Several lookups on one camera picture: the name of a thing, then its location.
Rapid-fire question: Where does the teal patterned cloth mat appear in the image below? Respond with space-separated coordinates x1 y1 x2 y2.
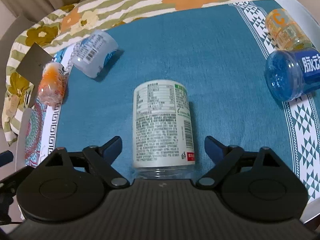
24 0 320 203

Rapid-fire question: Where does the floral striped quilt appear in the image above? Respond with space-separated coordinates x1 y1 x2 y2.
2 0 254 144

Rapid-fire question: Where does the white label clear plastic cup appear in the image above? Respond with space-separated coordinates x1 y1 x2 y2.
132 80 196 179

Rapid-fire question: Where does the white blue label cup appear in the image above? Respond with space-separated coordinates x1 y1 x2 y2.
71 30 119 79

